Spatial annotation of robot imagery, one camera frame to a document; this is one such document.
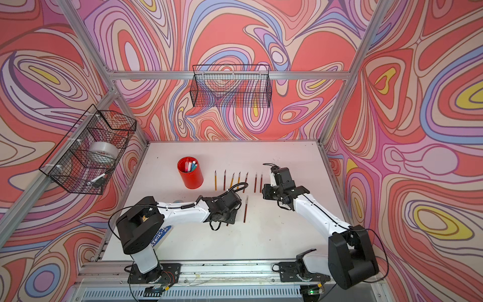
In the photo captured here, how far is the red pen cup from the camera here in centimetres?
94

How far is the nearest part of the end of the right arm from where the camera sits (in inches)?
24.2

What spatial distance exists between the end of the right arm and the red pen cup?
0.39 m
